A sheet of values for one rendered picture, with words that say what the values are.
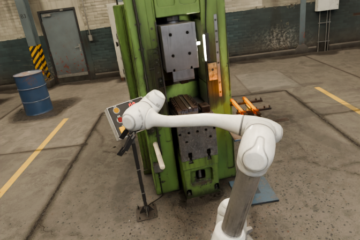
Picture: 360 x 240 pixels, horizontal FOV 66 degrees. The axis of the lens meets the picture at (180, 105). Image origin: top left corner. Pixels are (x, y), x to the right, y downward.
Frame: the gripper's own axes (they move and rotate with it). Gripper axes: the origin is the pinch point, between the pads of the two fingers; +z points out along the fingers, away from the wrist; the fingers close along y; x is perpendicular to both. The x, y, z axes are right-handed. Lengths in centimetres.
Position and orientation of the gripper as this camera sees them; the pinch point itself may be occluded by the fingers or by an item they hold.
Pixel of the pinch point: (120, 145)
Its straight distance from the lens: 162.5
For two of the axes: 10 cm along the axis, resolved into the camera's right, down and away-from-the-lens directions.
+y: -0.9, -5.9, 8.0
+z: -5.7, 6.9, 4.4
